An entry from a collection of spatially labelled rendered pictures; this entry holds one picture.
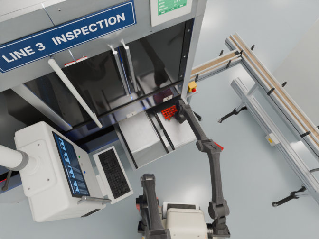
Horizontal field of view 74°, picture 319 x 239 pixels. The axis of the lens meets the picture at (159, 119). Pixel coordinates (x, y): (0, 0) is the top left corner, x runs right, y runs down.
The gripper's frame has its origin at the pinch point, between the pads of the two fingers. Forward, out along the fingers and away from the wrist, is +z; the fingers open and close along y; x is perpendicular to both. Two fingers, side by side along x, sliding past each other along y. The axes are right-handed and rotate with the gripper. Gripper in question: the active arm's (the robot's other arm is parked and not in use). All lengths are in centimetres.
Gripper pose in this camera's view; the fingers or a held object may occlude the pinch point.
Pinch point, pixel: (179, 120)
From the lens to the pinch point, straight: 182.9
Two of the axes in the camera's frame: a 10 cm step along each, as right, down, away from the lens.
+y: -6.5, -7.0, 2.9
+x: -7.6, 6.0, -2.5
